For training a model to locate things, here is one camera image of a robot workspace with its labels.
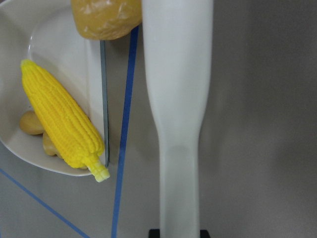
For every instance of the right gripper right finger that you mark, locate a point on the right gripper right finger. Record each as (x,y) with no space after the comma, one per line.
(204,234)

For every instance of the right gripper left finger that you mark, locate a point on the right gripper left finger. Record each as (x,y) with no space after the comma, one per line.
(154,233)

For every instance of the yellow toy corn cob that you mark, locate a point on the yellow toy corn cob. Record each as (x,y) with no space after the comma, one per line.
(69,128)

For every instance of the beige plastic dustpan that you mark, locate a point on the beige plastic dustpan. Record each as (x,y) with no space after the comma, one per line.
(44,31)

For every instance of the tan toy ginger root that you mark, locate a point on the tan toy ginger root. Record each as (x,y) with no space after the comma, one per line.
(30,124)

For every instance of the beige hand brush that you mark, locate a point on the beige hand brush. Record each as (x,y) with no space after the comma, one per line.
(177,38)

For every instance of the brown toy potato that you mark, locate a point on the brown toy potato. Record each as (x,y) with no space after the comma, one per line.
(106,19)

